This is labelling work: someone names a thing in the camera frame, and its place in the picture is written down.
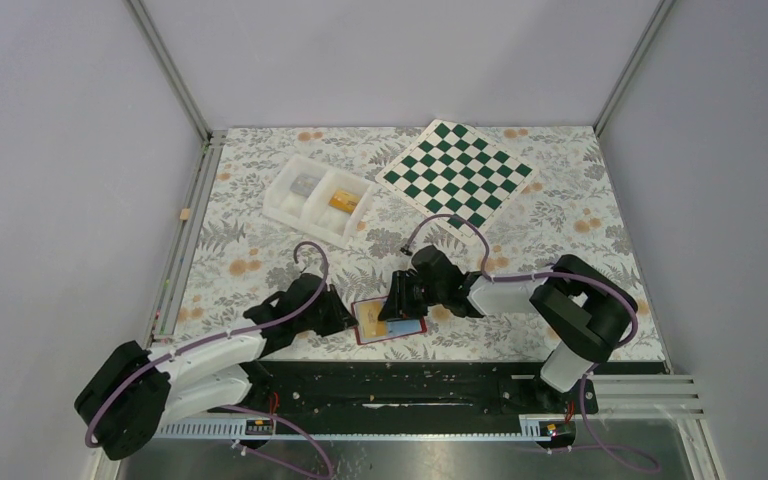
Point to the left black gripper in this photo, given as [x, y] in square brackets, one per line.
[341, 318]

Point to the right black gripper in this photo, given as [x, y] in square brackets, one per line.
[399, 304]

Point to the red leather card holder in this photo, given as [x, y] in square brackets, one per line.
[389, 337]

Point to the orange card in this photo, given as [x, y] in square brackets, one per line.
[370, 329]

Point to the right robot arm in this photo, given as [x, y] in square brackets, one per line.
[591, 315]

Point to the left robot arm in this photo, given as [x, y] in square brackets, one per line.
[138, 391]

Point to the orange card box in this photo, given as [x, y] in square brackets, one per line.
[345, 201]

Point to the green white chessboard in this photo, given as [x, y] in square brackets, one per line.
[452, 168]

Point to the white plastic divided tray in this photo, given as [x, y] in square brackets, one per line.
[312, 215]

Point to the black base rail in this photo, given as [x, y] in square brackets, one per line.
[381, 398]

